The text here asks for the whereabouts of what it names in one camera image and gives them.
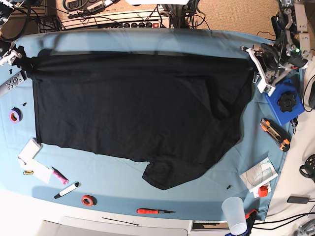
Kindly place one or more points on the white marker pen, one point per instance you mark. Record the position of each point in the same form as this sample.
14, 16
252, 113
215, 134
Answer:
67, 190

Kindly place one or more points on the grey remote control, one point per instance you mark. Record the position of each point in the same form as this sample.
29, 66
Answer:
12, 82

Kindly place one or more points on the black t-shirt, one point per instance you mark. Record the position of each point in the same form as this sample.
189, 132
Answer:
180, 114

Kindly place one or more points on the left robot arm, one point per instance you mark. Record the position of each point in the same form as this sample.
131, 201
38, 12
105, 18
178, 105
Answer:
290, 51

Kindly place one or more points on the silver carabiner clip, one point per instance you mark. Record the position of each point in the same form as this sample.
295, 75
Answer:
255, 78

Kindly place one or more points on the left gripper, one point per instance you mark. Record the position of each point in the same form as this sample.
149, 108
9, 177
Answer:
269, 66

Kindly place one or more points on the purple tape roll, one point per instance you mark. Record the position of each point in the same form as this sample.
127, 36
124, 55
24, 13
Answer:
15, 115

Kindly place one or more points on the light blue table cloth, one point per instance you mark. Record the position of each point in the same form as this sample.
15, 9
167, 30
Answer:
117, 183

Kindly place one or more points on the white power strip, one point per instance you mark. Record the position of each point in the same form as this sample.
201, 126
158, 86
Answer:
128, 19

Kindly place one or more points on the orange black utility knife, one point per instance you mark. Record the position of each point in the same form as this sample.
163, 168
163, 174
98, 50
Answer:
280, 138

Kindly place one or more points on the small red cube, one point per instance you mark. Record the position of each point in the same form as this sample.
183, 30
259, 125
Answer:
263, 191

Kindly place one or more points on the blue box with knob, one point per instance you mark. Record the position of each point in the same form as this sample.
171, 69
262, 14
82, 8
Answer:
285, 102

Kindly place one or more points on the red tape roll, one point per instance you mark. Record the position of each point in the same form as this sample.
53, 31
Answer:
88, 200

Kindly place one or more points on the black power adapter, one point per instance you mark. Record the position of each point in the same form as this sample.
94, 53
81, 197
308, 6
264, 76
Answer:
298, 200

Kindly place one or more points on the gold AA battery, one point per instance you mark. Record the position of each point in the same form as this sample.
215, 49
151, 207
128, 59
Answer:
28, 172

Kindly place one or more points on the translucent plastic cup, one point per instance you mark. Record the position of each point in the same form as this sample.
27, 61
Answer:
234, 214

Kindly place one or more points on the pink tube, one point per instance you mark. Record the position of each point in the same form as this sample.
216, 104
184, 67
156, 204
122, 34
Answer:
59, 176

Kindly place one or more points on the black zip tie on ledge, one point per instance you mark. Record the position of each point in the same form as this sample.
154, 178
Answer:
120, 221

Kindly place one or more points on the white paper card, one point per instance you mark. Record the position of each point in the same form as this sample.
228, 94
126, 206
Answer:
40, 171

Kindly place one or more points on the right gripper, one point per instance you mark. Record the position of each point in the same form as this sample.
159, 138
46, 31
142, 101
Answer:
10, 56

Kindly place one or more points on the white power bank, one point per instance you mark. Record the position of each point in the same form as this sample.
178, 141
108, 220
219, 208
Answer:
29, 151

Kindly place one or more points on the red handled screwdriver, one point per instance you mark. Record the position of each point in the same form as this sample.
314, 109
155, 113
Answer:
153, 211

